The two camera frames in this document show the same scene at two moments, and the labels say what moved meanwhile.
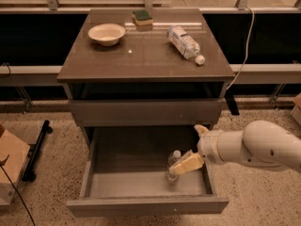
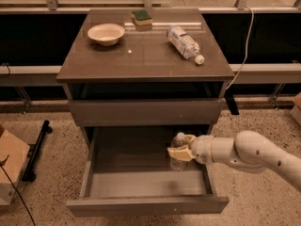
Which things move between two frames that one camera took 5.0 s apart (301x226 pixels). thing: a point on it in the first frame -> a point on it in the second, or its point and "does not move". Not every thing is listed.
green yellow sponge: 142,18 does not move
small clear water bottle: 172,178 -> 180,141
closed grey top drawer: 147,112 does not move
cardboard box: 16,152 does not move
